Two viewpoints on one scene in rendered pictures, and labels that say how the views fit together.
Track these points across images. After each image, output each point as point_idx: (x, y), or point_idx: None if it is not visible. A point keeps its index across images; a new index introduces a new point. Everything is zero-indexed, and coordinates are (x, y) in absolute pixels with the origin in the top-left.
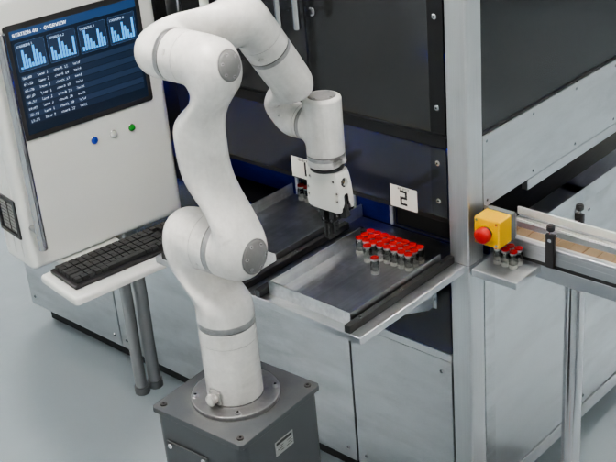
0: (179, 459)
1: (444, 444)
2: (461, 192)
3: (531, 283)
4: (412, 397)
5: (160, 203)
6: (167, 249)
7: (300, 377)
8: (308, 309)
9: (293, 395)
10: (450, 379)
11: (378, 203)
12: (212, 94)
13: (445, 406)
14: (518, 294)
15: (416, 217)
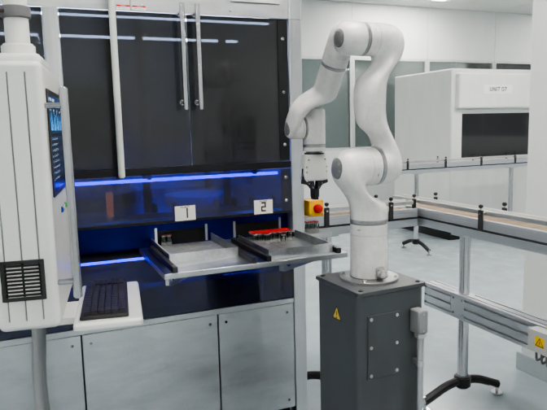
0: (376, 327)
1: (288, 363)
2: (300, 190)
3: None
4: (266, 342)
5: (71, 273)
6: (357, 172)
7: None
8: (301, 255)
9: None
10: (292, 314)
11: (223, 228)
12: (402, 54)
13: (289, 335)
14: None
15: (250, 227)
